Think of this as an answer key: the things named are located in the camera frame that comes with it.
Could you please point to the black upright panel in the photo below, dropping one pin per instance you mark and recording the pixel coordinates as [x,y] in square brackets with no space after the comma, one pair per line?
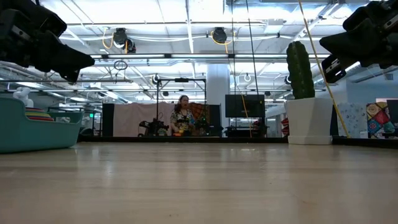
[108,119]

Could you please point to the long ceiling light bar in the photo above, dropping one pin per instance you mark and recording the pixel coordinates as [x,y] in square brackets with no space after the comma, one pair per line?
[199,56]

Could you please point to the teal plastic basket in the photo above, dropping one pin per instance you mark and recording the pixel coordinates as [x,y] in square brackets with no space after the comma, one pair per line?
[37,137]

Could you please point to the white hexagonal plant pot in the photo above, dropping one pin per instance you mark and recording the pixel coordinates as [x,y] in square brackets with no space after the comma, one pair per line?
[309,121]

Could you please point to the pink backdrop cloth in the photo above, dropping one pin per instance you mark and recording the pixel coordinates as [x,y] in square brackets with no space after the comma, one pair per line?
[136,119]

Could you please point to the green cactus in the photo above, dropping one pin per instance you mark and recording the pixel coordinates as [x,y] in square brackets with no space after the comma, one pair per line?
[300,71]

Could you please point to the white building column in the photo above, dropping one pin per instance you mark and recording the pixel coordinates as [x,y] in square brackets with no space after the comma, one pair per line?
[217,81]

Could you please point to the yellow measuring cup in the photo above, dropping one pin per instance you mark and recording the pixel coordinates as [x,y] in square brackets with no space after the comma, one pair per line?
[38,113]

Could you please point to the black wall display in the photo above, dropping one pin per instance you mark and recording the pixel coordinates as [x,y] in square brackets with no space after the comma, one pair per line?
[245,105]

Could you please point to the green measuring cup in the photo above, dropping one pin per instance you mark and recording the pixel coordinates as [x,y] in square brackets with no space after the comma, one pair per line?
[36,111]

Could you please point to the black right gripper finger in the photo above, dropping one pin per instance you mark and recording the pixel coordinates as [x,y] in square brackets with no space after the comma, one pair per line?
[348,45]

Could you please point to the black background station frame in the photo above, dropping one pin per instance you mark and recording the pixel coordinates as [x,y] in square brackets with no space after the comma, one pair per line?
[182,80]

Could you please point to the person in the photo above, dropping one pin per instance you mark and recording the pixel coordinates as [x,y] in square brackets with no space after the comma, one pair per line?
[182,119]

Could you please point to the red measuring cup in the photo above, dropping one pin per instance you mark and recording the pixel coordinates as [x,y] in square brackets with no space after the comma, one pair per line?
[40,119]

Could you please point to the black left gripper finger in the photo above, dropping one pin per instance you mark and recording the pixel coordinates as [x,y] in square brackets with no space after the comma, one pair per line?
[71,76]
[62,57]

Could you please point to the white patterned panel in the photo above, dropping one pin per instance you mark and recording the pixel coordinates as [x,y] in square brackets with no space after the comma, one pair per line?
[351,119]

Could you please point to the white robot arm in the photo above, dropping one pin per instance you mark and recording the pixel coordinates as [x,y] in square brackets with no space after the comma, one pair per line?
[23,93]

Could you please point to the black aluminium table frame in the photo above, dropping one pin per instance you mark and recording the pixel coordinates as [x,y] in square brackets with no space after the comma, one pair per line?
[186,140]

